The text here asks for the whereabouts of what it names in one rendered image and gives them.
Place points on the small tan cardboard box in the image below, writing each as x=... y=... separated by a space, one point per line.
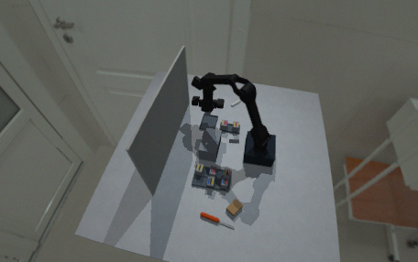
x=234 y=206

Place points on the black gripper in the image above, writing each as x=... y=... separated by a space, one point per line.
x=219 y=103

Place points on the red-handled screwdriver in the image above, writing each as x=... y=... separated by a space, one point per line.
x=212 y=218

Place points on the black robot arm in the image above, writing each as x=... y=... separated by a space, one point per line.
x=247 y=95

